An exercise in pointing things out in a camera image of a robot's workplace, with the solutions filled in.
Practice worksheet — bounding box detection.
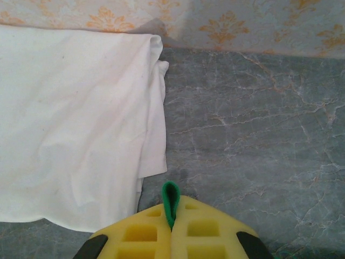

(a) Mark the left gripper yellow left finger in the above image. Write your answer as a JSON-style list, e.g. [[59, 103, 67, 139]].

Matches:
[[72, 202, 173, 259]]

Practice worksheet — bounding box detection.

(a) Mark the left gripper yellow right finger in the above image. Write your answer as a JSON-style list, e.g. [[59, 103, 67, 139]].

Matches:
[[171, 194, 274, 259]]

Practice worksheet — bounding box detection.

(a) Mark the green t-shirt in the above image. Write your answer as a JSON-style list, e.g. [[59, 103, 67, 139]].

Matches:
[[161, 181, 296, 259]]

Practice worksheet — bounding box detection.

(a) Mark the white folded t-shirt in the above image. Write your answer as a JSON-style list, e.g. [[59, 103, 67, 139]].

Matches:
[[0, 24, 170, 233]]

